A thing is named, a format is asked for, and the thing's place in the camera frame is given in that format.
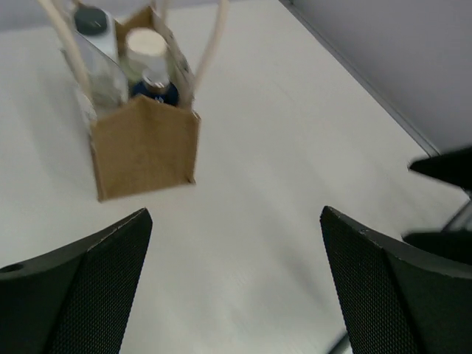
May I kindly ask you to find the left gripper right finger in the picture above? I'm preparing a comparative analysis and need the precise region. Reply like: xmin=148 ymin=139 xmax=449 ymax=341
xmin=320 ymin=206 xmax=471 ymax=353

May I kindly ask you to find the orange bottle blue cap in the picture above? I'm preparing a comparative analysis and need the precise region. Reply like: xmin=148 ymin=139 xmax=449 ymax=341
xmin=130 ymin=69 xmax=180 ymax=107

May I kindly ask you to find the green bottle white cap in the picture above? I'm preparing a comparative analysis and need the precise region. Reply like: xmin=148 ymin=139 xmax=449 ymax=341
xmin=119 ymin=27 xmax=170 ymax=86

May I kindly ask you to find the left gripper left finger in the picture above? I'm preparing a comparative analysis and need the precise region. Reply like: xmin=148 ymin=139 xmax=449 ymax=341
xmin=1 ymin=208 xmax=153 ymax=354

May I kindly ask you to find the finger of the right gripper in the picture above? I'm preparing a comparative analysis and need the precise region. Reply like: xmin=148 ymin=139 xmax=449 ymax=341
xmin=402 ymin=230 xmax=472 ymax=264
xmin=409 ymin=146 xmax=471 ymax=187

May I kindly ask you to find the clear bottle black cap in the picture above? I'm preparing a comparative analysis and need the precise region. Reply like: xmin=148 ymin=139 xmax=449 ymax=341
xmin=73 ymin=4 xmax=119 ymax=62

